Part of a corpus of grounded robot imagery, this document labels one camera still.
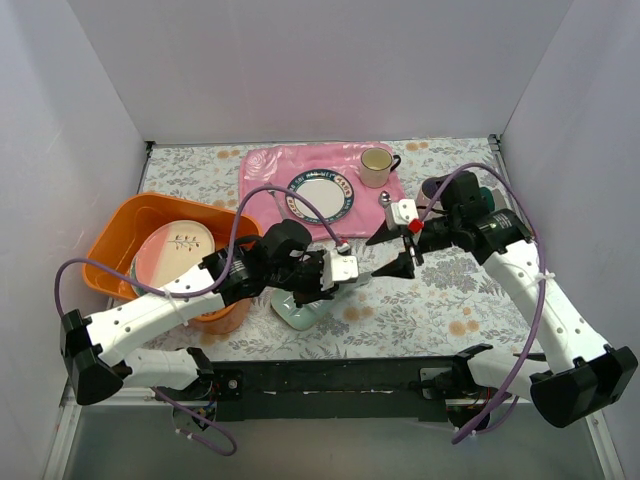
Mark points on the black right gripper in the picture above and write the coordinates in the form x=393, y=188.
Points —
x=413, y=246

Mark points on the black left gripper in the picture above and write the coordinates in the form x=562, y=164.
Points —
x=314, y=275

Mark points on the light green divided tray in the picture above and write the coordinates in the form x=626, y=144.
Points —
x=304, y=317

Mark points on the pink mug purple inside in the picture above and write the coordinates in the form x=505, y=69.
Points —
x=428, y=189

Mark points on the dark green mug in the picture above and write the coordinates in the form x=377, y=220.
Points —
x=488, y=197

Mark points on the cream and pink branch plate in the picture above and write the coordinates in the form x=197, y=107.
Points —
x=171, y=251

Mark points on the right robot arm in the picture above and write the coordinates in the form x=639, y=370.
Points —
x=566, y=369

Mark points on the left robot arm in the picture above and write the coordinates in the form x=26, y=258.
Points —
x=104, y=352

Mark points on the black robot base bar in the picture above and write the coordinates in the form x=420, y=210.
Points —
x=405, y=387

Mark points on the orange plastic bin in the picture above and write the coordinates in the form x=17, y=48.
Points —
x=137, y=219

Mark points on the metal spoon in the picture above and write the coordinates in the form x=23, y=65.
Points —
x=384, y=199

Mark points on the floral tablecloth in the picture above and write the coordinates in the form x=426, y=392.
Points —
x=451, y=305

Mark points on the white plate green rim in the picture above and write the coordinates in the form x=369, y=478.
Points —
x=328, y=191

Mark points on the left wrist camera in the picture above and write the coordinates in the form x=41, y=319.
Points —
x=339, y=266

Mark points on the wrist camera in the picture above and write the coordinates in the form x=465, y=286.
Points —
x=400, y=214
x=339, y=266

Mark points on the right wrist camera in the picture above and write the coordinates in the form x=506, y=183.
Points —
x=400, y=214

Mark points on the cream mug black handle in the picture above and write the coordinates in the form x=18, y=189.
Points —
x=376, y=165

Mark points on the aluminium frame rail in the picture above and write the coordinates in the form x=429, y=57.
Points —
x=505, y=165

